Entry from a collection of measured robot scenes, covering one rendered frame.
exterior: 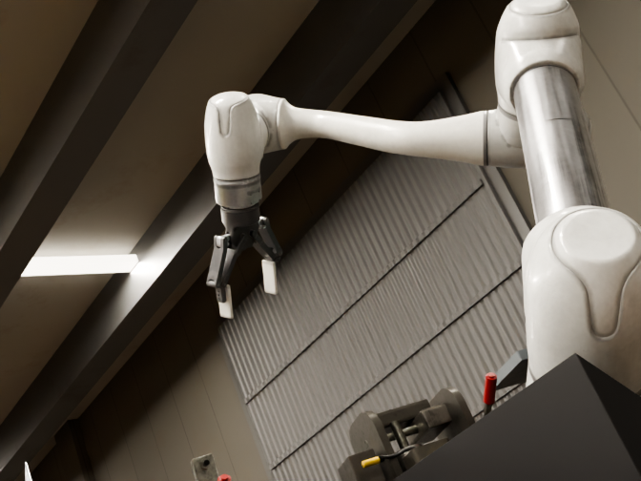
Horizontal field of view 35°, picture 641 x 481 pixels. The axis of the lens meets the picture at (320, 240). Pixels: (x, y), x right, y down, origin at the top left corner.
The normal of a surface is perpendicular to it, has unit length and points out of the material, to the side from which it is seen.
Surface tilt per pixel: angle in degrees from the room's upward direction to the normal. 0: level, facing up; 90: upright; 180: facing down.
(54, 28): 180
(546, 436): 90
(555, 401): 90
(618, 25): 90
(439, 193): 90
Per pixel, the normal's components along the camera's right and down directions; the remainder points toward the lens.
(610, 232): -0.13, -0.69
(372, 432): -0.90, 0.20
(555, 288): -0.74, 0.18
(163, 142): 0.36, 0.84
